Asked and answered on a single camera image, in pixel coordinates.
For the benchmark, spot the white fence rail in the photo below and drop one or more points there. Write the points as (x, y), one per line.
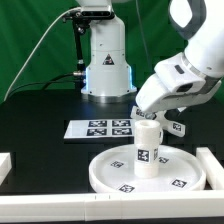
(5, 166)
(90, 207)
(213, 168)

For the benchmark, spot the white cross-shaped table base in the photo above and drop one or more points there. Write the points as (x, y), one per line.
(173, 127)

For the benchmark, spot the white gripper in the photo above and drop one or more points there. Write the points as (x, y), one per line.
(175, 84)

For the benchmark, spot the white fiducial marker sheet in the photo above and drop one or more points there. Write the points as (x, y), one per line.
(102, 128)

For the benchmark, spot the black camera on stand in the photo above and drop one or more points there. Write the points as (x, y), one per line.
(81, 18)

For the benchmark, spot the white front fence rail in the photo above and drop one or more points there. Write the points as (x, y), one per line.
(90, 207)

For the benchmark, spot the white left fence rail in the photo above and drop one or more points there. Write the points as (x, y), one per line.
(5, 166)

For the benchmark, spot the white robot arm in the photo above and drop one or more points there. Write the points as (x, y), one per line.
(200, 22)

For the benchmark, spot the white right fence rail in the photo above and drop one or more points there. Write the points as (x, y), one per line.
(213, 168)

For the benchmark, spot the white round table top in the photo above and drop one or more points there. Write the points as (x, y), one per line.
(131, 170)

